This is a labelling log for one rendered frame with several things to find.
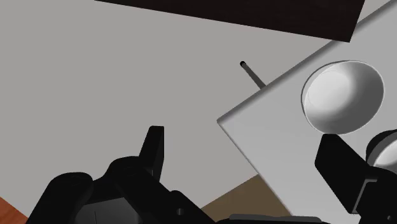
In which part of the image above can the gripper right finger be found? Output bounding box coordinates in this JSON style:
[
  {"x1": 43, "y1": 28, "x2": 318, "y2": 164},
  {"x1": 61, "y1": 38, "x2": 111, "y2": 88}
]
[{"x1": 314, "y1": 133, "x2": 397, "y2": 224}]

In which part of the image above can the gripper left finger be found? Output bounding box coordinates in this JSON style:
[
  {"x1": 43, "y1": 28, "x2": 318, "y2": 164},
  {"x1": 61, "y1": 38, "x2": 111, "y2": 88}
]
[{"x1": 26, "y1": 125, "x2": 216, "y2": 224}]

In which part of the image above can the black and white cup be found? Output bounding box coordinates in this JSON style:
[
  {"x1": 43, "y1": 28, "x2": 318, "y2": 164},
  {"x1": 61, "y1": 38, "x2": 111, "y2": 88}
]
[{"x1": 365, "y1": 129, "x2": 397, "y2": 175}]

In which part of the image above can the white table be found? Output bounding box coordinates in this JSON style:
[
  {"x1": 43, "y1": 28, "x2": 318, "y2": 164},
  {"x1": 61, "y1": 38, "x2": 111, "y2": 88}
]
[{"x1": 216, "y1": 0, "x2": 397, "y2": 224}]

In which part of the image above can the white bowl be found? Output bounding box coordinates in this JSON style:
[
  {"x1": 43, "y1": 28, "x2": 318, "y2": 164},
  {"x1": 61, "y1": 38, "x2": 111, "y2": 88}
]
[{"x1": 300, "y1": 60, "x2": 386, "y2": 136}]

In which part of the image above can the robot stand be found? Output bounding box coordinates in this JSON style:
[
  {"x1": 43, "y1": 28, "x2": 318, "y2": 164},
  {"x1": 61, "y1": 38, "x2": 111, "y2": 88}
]
[{"x1": 94, "y1": 0, "x2": 366, "y2": 43}]

